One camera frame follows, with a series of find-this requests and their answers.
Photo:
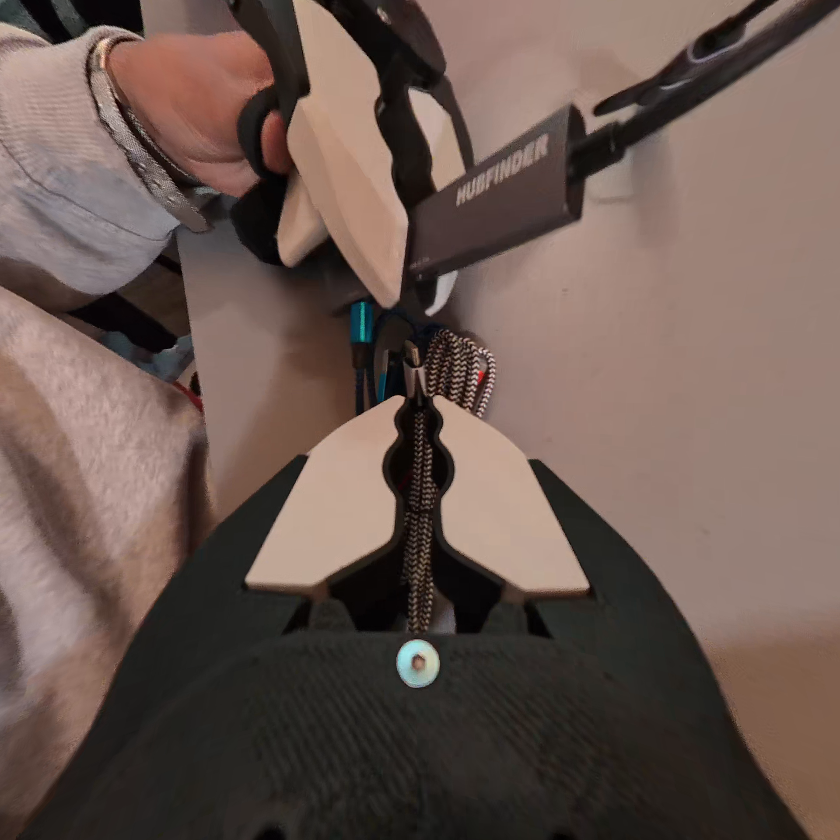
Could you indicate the person's left hand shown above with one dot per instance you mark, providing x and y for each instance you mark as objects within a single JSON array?
[{"x": 190, "y": 105}]

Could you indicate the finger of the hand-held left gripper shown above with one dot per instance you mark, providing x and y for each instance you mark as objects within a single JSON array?
[
  {"x": 348, "y": 164},
  {"x": 433, "y": 131}
]

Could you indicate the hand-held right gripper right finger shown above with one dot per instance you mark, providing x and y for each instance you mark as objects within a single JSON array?
[{"x": 512, "y": 518}]

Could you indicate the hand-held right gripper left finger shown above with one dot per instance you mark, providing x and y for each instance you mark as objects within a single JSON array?
[{"x": 328, "y": 518}]

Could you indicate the person's left forearm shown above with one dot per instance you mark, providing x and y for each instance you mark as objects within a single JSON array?
[{"x": 59, "y": 177}]

